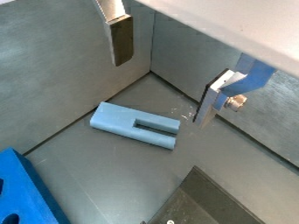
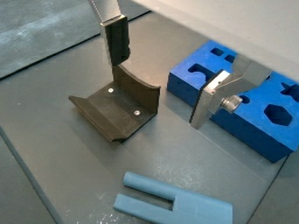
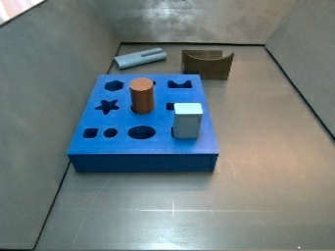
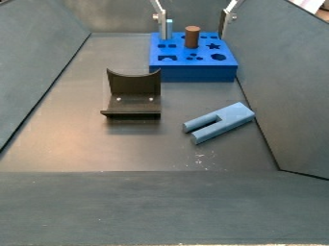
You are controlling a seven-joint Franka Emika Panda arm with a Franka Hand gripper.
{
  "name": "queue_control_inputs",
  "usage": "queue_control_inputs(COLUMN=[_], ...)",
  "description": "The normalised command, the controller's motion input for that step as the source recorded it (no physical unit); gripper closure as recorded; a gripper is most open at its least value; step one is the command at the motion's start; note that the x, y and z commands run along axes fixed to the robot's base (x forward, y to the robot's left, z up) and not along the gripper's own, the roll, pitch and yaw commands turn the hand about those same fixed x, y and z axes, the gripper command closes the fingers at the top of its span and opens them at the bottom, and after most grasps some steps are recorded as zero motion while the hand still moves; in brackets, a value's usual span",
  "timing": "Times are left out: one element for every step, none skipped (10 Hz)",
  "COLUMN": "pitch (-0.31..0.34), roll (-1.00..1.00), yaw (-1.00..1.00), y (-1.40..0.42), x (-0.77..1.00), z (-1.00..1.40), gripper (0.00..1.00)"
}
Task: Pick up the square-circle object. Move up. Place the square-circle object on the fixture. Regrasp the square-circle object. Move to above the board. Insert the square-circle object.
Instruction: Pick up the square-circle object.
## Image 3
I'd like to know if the light blue square-circle object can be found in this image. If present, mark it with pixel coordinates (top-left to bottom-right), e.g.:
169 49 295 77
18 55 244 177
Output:
113 48 168 70

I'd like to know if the dark curved cradle fixture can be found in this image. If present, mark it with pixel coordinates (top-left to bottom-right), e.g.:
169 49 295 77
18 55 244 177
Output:
181 50 235 80

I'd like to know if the light blue rectangular peg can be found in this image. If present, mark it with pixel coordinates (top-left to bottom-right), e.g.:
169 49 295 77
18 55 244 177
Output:
172 103 203 139

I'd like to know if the blue shape-sorter block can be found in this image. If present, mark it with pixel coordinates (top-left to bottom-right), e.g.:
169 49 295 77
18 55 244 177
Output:
66 75 220 173

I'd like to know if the brown cylinder peg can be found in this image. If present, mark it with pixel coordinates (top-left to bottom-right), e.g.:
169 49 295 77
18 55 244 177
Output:
129 77 154 114

